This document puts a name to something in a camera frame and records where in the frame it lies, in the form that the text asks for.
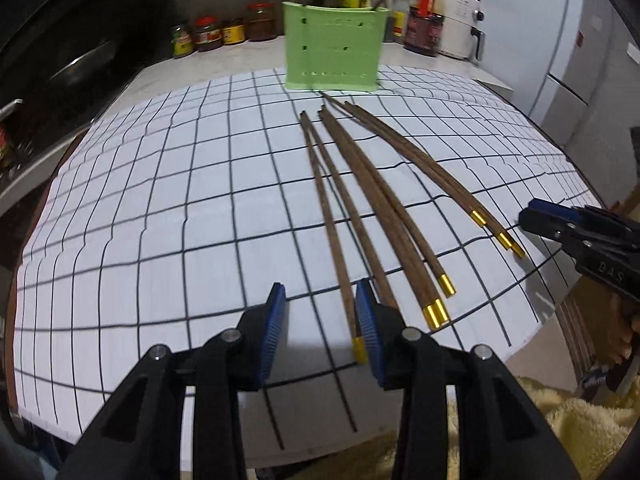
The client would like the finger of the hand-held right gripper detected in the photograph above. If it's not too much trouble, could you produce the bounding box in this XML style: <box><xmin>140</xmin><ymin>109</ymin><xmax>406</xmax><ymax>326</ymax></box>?
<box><xmin>529</xmin><ymin>199</ymin><xmax>627</xmax><ymax>234</ymax></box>
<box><xmin>518</xmin><ymin>209</ymin><xmax>597</xmax><ymax>257</ymax></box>

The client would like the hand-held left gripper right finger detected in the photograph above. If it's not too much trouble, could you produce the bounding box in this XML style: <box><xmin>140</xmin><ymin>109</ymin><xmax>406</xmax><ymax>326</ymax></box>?
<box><xmin>355</xmin><ymin>280</ymin><xmax>581</xmax><ymax>480</ymax></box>

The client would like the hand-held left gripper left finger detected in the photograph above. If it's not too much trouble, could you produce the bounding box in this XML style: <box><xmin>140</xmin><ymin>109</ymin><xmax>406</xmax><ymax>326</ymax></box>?
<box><xmin>57</xmin><ymin>282</ymin><xmax>287</xmax><ymax>480</ymax></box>

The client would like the green plastic utensil holder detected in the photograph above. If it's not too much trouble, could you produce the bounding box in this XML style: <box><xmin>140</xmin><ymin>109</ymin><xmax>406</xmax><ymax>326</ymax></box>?
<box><xmin>282</xmin><ymin>1</ymin><xmax>389</xmax><ymax>94</ymax></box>

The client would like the person's right hand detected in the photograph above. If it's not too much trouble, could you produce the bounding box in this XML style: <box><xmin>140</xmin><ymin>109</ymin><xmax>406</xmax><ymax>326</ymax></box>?
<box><xmin>612</xmin><ymin>300</ymin><xmax>640</xmax><ymax>367</ymax></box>

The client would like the white refrigerator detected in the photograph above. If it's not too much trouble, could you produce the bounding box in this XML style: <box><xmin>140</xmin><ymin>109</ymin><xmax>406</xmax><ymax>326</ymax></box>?
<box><xmin>529</xmin><ymin>0</ymin><xmax>640</xmax><ymax>147</ymax></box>

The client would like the white grid mat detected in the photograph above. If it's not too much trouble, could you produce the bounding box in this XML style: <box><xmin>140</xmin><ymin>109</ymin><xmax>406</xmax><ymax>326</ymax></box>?
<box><xmin>10</xmin><ymin>65</ymin><xmax>607</xmax><ymax>468</ymax></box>

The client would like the yellow towel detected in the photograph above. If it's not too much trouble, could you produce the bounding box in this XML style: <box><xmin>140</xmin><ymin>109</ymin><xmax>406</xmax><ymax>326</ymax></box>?
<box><xmin>295</xmin><ymin>374</ymin><xmax>640</xmax><ymax>480</ymax></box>

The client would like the white air fryer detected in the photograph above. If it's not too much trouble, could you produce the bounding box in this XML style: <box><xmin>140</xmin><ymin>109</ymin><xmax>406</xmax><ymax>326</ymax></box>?
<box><xmin>439</xmin><ymin>0</ymin><xmax>487</xmax><ymax>64</ymax></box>

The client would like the white plastic jug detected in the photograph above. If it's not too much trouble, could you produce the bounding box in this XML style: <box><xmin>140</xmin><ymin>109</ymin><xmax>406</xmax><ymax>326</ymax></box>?
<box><xmin>391</xmin><ymin>0</ymin><xmax>414</xmax><ymax>39</ymax></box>

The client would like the steel stove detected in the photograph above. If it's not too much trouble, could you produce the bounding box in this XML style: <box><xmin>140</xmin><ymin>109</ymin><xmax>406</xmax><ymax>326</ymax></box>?
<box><xmin>0</xmin><ymin>95</ymin><xmax>126</xmax><ymax>216</ymax></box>

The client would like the yellow-label jar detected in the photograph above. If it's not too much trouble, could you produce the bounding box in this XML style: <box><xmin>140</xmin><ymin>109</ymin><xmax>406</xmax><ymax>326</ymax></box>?
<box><xmin>221</xmin><ymin>18</ymin><xmax>247</xmax><ymax>46</ymax></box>

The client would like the green-lid jar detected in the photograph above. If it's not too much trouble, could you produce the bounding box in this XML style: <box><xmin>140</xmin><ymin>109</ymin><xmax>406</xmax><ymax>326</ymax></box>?
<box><xmin>172</xmin><ymin>24</ymin><xmax>195</xmax><ymax>59</ymax></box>

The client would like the small red-lid dark jar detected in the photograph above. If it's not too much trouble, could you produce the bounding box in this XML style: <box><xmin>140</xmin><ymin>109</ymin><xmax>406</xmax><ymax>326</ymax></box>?
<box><xmin>193</xmin><ymin>16</ymin><xmax>224</xmax><ymax>53</ymax></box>

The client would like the large red-lid jar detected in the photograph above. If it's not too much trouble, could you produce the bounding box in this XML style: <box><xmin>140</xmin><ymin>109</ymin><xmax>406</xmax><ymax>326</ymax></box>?
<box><xmin>246</xmin><ymin>2</ymin><xmax>278</xmax><ymax>42</ymax></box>

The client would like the steel wok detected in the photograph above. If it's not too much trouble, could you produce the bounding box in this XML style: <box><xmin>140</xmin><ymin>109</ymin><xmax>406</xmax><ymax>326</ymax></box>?
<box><xmin>44</xmin><ymin>36</ymin><xmax>120</xmax><ymax>87</ymax></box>

